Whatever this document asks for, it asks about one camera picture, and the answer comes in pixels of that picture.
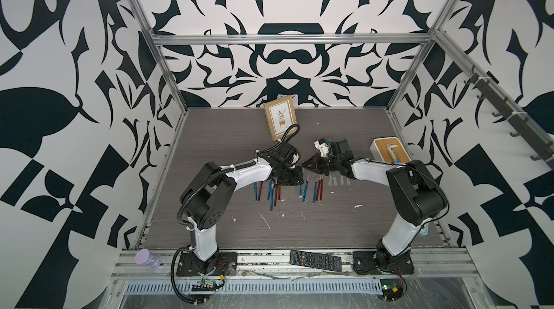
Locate red carving knife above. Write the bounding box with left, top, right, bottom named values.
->
left=317, top=176, right=325, bottom=202
left=314, top=176, right=322, bottom=202

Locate blue knife capped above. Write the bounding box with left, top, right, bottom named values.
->
left=312, top=177, right=319, bottom=203
left=302, top=173, right=310, bottom=204
left=268, top=179, right=276, bottom=212

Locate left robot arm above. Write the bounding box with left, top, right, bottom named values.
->
left=176, top=141, right=303, bottom=262

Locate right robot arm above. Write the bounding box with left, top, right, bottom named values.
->
left=302, top=139, right=450, bottom=274

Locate white box with wooden lid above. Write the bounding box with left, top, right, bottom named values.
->
left=370, top=137, right=411, bottom=164

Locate black remote control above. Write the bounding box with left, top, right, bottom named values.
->
left=289, top=249, right=342, bottom=273

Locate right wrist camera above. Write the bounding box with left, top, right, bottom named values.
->
left=314, top=139, right=332, bottom=158

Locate wooden picture frame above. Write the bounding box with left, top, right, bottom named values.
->
left=264, top=96, right=297, bottom=141

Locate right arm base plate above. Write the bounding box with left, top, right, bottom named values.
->
left=352, top=250, right=415, bottom=275

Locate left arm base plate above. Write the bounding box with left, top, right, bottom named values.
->
left=176, top=252, right=238, bottom=277

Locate white cable duct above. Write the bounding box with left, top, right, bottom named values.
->
left=125, top=278, right=382, bottom=295

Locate black wall hook rail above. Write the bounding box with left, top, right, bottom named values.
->
left=465, top=65, right=553, bottom=170

